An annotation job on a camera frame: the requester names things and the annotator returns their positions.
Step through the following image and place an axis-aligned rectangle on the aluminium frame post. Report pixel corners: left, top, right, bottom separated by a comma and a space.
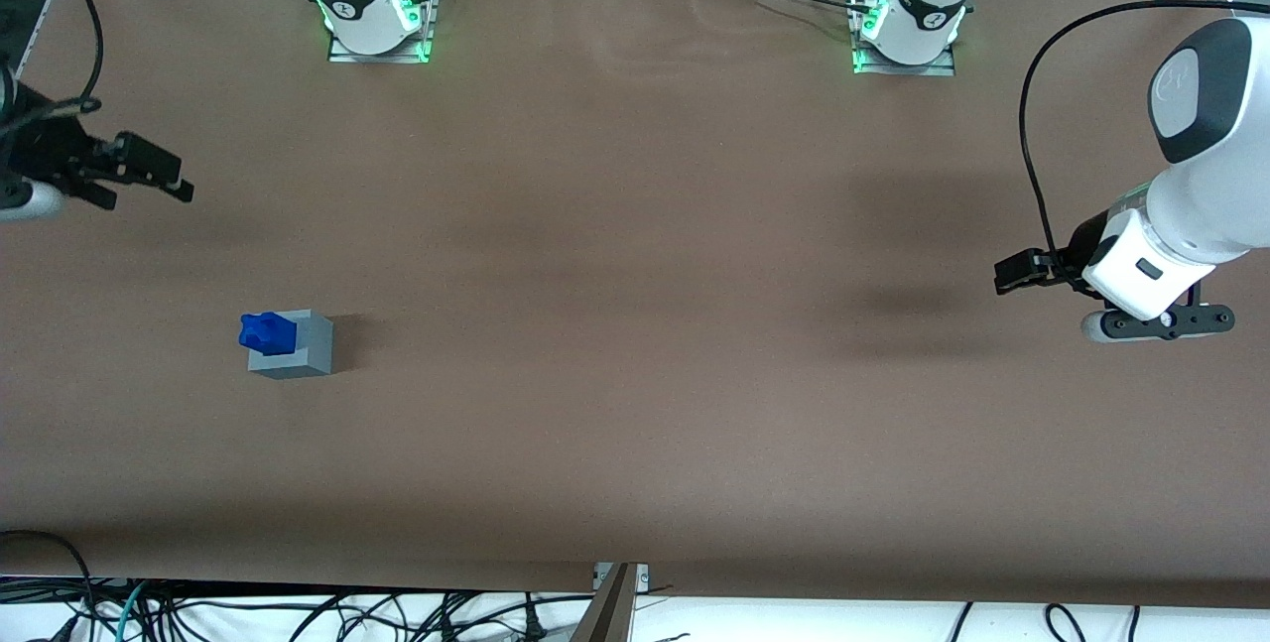
569, 562, 652, 642

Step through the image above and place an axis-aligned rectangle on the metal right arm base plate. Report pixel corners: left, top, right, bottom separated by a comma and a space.
326, 0, 436, 65

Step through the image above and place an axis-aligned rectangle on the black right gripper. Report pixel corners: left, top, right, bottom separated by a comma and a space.
0, 86, 195, 213

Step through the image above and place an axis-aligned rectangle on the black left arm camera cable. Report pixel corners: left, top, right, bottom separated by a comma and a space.
1019, 0, 1233, 291

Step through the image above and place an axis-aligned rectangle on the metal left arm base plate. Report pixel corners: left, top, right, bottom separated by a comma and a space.
850, 0, 957, 78

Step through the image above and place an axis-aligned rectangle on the teal floor cable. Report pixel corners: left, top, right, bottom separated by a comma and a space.
94, 579, 152, 642

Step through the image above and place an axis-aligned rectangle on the large table cover sheet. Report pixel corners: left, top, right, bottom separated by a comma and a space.
0, 0, 1270, 610

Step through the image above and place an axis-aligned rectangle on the black looped floor cable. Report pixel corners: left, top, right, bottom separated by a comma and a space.
0, 528, 97, 642

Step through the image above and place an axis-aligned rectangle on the blue plastic insert part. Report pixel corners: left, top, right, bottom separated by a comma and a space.
241, 312, 299, 357

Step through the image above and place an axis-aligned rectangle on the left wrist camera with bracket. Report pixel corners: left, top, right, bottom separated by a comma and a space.
1080, 304, 1237, 344

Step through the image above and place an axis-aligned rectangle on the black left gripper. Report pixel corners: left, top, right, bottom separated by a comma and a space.
995, 214, 1115, 298

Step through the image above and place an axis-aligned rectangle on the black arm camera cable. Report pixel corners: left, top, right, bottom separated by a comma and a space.
1019, 0, 1233, 291
0, 0, 105, 132

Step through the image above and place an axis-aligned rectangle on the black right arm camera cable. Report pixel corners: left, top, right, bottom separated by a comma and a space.
0, 0, 105, 132

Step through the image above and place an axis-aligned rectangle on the gray cube base block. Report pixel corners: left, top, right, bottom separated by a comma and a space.
246, 309, 335, 381

